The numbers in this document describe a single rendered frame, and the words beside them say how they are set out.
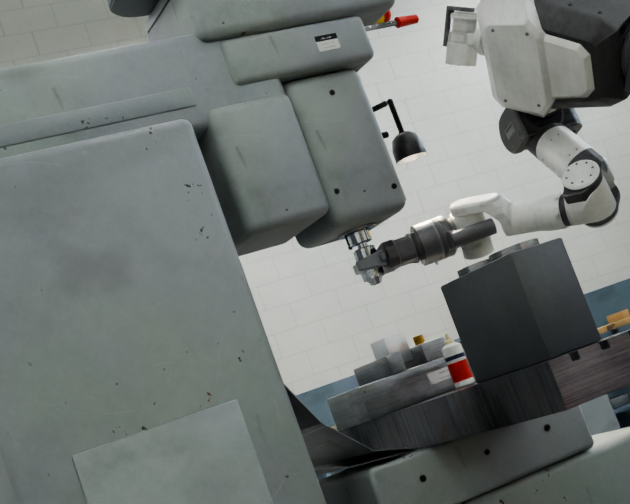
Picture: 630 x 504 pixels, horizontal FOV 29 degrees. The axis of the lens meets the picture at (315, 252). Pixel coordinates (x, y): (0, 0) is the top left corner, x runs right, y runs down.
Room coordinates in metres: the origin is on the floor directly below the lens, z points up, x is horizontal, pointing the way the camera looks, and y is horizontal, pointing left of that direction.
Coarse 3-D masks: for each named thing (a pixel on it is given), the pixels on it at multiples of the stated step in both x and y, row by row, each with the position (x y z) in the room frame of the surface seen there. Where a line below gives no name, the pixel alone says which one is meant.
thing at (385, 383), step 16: (464, 352) 2.54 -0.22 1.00; (368, 368) 2.53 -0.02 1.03; (384, 368) 2.47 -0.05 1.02; (400, 368) 2.47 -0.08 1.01; (416, 368) 2.48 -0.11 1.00; (432, 368) 2.50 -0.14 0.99; (368, 384) 2.43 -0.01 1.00; (384, 384) 2.44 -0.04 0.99; (400, 384) 2.46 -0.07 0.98; (416, 384) 2.48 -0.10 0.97; (432, 384) 2.50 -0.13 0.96; (448, 384) 2.51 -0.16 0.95; (336, 400) 2.51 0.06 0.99; (352, 400) 2.45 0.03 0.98; (368, 400) 2.42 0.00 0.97; (384, 400) 2.44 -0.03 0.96; (400, 400) 2.45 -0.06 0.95; (416, 400) 2.47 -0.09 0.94; (336, 416) 2.53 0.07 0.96; (352, 416) 2.47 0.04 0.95; (368, 416) 2.42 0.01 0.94
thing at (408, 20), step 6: (396, 18) 2.52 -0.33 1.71; (402, 18) 2.52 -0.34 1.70; (408, 18) 2.53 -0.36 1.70; (414, 18) 2.54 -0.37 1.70; (378, 24) 2.50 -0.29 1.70; (384, 24) 2.50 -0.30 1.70; (390, 24) 2.51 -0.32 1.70; (396, 24) 2.52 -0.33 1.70; (402, 24) 2.52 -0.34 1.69; (408, 24) 2.53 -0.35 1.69; (366, 30) 2.49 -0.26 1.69
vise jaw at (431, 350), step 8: (424, 344) 2.50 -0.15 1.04; (432, 344) 2.51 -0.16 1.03; (440, 344) 2.52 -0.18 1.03; (416, 352) 2.52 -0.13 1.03; (424, 352) 2.50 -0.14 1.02; (432, 352) 2.51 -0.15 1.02; (440, 352) 2.51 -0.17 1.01; (416, 360) 2.53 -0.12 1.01; (424, 360) 2.50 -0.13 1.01; (432, 360) 2.51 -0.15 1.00; (408, 368) 2.57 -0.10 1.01
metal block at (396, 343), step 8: (392, 336) 2.52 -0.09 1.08; (400, 336) 2.53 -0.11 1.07; (376, 344) 2.54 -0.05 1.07; (384, 344) 2.51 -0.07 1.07; (392, 344) 2.52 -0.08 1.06; (400, 344) 2.53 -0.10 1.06; (376, 352) 2.55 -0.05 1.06; (384, 352) 2.52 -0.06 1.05; (392, 352) 2.52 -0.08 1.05; (400, 352) 2.52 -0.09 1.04; (408, 352) 2.53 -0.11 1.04; (408, 360) 2.53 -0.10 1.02
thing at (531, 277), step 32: (512, 256) 2.03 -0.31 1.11; (544, 256) 2.06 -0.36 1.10; (448, 288) 2.19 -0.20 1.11; (480, 288) 2.12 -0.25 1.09; (512, 288) 2.05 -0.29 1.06; (544, 288) 2.05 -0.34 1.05; (576, 288) 2.08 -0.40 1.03; (480, 320) 2.15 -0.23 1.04; (512, 320) 2.07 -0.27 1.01; (544, 320) 2.03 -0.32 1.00; (576, 320) 2.07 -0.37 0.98; (480, 352) 2.17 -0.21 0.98; (512, 352) 2.10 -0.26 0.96; (544, 352) 2.03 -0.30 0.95
